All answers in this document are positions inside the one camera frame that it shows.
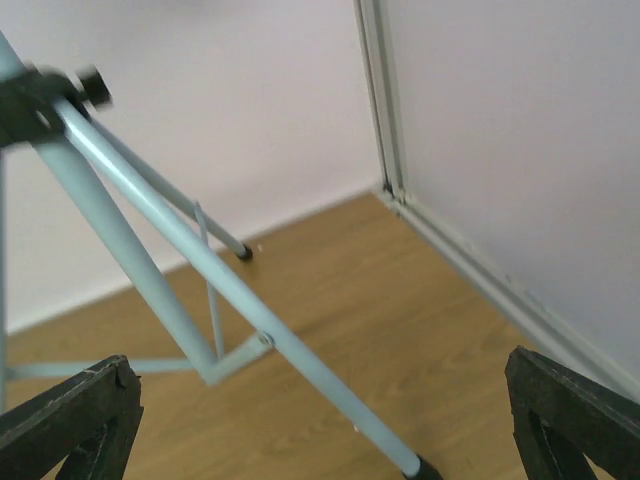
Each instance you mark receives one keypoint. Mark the aluminium frame post right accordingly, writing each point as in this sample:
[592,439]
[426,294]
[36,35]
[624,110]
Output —
[375,39]

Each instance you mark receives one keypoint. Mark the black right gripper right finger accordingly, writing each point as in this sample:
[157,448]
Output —
[565,422]

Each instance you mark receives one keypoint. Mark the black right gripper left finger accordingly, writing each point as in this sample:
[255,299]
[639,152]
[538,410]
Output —
[87,424]

